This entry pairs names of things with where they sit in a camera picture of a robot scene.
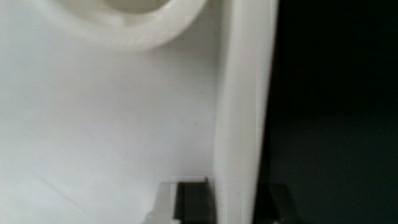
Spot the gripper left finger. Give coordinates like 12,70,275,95
144,177,215,224

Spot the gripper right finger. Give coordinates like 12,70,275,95
261,184,302,224

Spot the white square tabletop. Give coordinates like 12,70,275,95
0,0,280,224

